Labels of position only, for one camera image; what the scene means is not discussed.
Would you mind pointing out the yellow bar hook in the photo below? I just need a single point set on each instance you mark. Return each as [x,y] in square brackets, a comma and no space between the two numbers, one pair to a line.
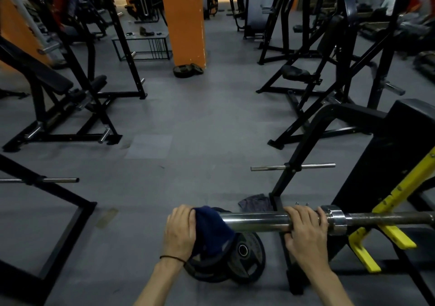
[407,183]

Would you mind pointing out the wide orange pillar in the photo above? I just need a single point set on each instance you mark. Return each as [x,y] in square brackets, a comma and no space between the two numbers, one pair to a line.
[183,20]

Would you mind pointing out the person's left hand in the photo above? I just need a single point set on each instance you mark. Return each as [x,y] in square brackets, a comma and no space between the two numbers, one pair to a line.
[180,234]

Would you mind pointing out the black rack base frame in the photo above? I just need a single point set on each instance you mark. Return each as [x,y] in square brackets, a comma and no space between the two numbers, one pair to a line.
[64,197]

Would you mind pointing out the person's right hand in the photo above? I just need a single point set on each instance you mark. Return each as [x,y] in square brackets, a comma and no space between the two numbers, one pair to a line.
[307,241]

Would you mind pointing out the black grip-hole weight plate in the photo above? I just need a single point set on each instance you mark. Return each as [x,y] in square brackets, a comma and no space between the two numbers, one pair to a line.
[246,258]

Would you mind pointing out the steel barbell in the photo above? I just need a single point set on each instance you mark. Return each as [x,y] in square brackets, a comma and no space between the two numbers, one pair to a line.
[374,218]

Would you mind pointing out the black plate-loaded machine frame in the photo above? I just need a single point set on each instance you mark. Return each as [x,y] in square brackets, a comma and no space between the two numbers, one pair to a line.
[280,41]

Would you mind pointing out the black bench press rack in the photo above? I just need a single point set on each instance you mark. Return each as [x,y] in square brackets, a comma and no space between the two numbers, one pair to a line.
[391,146]

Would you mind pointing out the blue cleaning cloth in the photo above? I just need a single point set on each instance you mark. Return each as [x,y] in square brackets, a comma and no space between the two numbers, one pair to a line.
[212,231]

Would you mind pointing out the small black weight plate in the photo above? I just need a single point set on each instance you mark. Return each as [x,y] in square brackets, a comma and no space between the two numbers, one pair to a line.
[197,68]
[183,71]

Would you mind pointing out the grey cloth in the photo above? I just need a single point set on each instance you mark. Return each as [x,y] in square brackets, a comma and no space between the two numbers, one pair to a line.
[255,203]

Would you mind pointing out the black squat rack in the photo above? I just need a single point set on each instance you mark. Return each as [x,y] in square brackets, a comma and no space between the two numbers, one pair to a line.
[125,51]

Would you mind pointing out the black weight plate white lettering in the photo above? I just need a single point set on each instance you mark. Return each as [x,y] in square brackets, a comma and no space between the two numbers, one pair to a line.
[204,268]

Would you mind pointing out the person's left forearm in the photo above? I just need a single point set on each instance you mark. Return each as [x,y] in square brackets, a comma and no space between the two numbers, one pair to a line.
[156,285]

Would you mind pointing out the metal spring collar clip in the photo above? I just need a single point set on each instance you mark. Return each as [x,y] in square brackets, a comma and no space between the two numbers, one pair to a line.
[301,204]

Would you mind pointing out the grey panel weight machine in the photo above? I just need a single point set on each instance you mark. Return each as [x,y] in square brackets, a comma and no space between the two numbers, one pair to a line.
[261,7]

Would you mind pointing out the black incline bench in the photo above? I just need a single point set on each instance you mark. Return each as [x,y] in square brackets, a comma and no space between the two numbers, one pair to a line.
[37,68]

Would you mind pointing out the black and red lever machine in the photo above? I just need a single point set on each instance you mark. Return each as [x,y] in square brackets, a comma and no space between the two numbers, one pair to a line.
[340,61]

